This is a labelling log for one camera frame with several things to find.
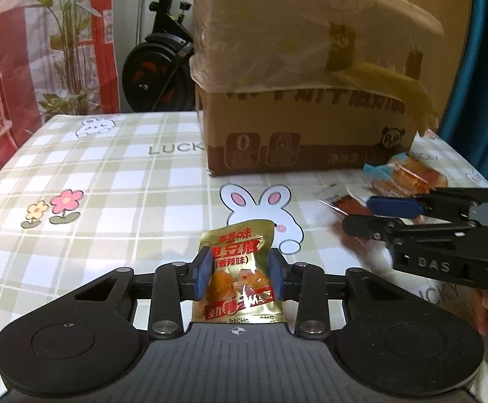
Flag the black exercise bike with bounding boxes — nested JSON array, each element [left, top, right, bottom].
[[121, 0, 195, 112]]

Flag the orange snack packet blue end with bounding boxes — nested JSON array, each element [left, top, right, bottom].
[[363, 153, 448, 197]]

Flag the checked bunny tablecloth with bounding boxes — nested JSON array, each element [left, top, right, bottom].
[[0, 112, 473, 395]]

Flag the gold fish tofu snack packet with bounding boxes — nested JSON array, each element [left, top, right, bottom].
[[191, 219, 284, 324]]

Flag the brown cardboard box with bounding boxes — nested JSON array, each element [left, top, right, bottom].
[[190, 0, 443, 176]]

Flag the clear red snack packet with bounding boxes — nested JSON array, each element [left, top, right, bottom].
[[318, 184, 372, 254]]

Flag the red plant printed backdrop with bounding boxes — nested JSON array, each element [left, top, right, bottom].
[[0, 0, 119, 170]]

